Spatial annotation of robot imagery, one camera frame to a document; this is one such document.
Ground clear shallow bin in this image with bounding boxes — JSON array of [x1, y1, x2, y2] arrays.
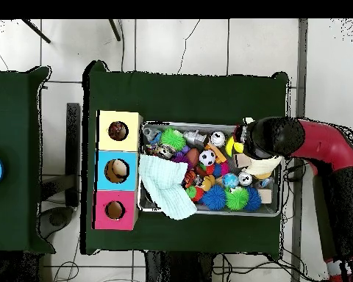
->
[[136, 121, 286, 218]]

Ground green covered side table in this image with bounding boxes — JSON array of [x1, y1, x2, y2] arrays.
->
[[0, 66, 54, 255]]

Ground purple spiky ball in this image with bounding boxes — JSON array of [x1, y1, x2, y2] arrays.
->
[[171, 151, 189, 165]]

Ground small soccer ball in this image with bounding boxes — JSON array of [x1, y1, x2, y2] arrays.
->
[[199, 149, 217, 167]]

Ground dark green table cloth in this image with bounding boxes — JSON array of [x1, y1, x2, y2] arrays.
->
[[81, 59, 290, 261]]

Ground mint green knitted cloth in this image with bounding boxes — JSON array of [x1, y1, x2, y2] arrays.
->
[[138, 153, 198, 221]]

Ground orange plastic grid block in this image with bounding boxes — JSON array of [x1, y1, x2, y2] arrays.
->
[[207, 143, 229, 165]]

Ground black tripod leg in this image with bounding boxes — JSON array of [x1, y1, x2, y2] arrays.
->
[[20, 18, 52, 45], [108, 18, 123, 43]]

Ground crushed plastic water bottle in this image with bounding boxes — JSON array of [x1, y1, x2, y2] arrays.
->
[[141, 126, 164, 148]]

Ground large blue spiky ball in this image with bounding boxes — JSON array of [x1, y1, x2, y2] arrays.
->
[[201, 185, 228, 212]]

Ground green spiky ball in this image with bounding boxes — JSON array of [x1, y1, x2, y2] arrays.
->
[[160, 128, 187, 151]]

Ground colourful patterned cloth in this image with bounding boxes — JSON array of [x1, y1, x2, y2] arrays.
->
[[109, 122, 129, 141]]

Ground cream knitted cloth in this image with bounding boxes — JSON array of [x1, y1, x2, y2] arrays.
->
[[232, 117, 283, 180]]

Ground green fuzzy monster toy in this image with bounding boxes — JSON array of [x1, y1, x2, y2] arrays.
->
[[224, 187, 250, 212]]

